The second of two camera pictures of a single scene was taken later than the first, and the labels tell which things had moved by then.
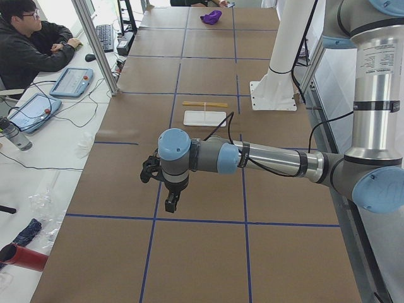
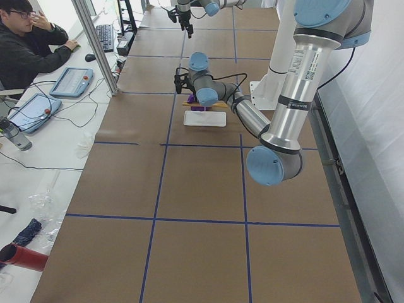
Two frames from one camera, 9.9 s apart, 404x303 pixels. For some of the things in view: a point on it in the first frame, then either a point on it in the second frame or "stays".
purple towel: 212,17 to 191,99
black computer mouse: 89,57 stays
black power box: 125,43 stays
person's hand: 57,47 to 40,21
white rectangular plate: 211,118 stays
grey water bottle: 14,135 stays
